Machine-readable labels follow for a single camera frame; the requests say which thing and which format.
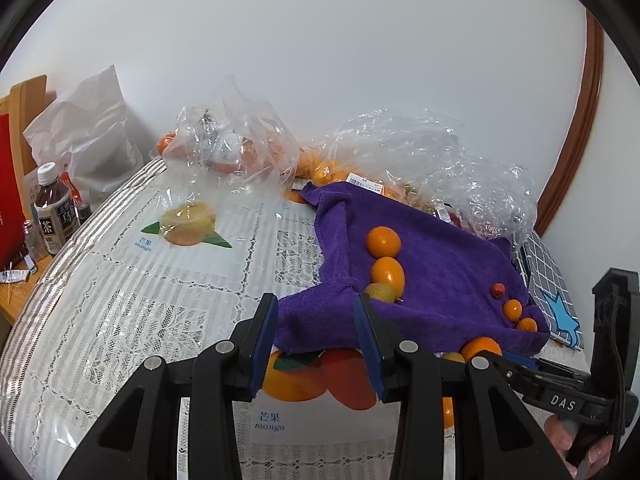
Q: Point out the person's right hand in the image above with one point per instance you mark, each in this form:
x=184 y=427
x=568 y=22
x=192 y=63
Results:
x=557 y=432

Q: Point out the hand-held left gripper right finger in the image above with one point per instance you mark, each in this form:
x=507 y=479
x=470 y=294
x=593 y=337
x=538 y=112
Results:
x=370 y=355

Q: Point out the small yellow-green fruit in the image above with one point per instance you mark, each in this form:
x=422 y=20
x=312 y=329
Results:
x=452 y=358
x=381 y=292

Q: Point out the wooden side table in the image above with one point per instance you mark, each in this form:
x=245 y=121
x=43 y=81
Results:
x=25 y=300

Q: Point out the oval orange kumquat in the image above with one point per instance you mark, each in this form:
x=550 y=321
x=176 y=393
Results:
x=387 y=270

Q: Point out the pile of bagged kumquats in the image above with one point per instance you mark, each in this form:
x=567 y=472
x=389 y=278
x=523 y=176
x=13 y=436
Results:
x=322 y=170

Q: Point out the white plastic bag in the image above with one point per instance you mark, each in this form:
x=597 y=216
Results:
x=95 y=130

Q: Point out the small red fruit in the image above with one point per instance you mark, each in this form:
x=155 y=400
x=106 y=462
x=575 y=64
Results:
x=498 y=289

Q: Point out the small dark bottle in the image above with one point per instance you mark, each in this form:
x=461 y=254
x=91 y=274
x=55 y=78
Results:
x=83 y=211

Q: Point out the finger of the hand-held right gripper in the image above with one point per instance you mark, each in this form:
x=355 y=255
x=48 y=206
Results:
x=517 y=377
x=525 y=360

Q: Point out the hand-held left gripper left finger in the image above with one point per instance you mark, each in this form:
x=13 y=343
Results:
x=262 y=350

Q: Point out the small glass bottle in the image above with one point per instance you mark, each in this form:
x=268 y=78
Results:
x=31 y=239

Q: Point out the grey checked cloth blue star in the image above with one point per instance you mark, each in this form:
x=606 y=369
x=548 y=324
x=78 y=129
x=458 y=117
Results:
x=555 y=300

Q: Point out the purple towel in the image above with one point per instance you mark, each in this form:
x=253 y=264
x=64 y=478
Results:
x=440 y=270

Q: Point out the orange tangerine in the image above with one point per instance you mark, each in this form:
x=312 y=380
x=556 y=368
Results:
x=512 y=309
x=480 y=346
x=384 y=241
x=448 y=412
x=526 y=324

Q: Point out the wooden chair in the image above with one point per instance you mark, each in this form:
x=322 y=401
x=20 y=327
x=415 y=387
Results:
x=27 y=95

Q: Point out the orange-red round fruit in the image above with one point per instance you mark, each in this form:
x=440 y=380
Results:
x=162 y=145

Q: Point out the brown wooden door frame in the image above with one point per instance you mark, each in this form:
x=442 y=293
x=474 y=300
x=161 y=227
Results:
x=580 y=125

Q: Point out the clear plastic bag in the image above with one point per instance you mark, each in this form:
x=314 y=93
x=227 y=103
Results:
x=235 y=130
x=490 y=195
x=385 y=145

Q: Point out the red paper bag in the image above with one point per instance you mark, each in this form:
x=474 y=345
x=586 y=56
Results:
x=9 y=195

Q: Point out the dark tea bottle white cap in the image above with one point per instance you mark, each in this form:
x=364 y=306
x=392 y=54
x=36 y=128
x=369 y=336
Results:
x=52 y=215

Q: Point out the small white packet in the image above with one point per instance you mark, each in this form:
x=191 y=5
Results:
x=12 y=275

